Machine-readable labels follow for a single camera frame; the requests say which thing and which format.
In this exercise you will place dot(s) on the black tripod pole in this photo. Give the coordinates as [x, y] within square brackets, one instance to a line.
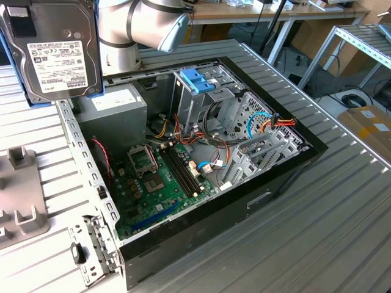
[276, 18]

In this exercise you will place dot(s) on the black open PC case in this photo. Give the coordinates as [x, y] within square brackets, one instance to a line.
[214, 219]

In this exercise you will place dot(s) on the grey metal disk bay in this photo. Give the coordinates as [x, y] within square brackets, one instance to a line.
[241, 164]

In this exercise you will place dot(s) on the grey metal drive cage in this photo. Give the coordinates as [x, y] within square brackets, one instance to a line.
[189, 107]

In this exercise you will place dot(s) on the CPU socket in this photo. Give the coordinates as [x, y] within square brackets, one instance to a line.
[154, 184]

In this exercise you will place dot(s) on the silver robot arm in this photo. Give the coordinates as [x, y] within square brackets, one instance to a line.
[146, 24]

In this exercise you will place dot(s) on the large cardboard box with labels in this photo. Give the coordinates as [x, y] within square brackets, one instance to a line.
[366, 131]

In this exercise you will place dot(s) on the black RAM slot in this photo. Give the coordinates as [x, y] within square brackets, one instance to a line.
[174, 171]
[178, 171]
[182, 171]
[186, 171]

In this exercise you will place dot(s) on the long wooden desk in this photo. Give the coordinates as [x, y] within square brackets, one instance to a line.
[232, 13]

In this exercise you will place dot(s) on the grey parts rack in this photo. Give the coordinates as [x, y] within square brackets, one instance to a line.
[18, 189]

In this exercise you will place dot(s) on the perforated metal front cage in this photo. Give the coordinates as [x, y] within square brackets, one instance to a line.
[259, 103]

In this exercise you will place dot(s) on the green motherboard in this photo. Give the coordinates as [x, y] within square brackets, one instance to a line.
[146, 210]

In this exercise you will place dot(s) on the blue expansion slot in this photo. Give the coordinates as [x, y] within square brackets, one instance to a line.
[155, 215]

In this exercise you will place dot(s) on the grey power supply unit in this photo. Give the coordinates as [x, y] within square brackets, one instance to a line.
[116, 122]

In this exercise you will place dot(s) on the hard disk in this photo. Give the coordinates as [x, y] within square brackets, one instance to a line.
[55, 36]

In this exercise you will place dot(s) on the cardboard sheet under desk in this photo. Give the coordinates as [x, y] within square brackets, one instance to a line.
[308, 39]

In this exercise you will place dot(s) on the blue drive cage latch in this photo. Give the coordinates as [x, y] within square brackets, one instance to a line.
[195, 82]

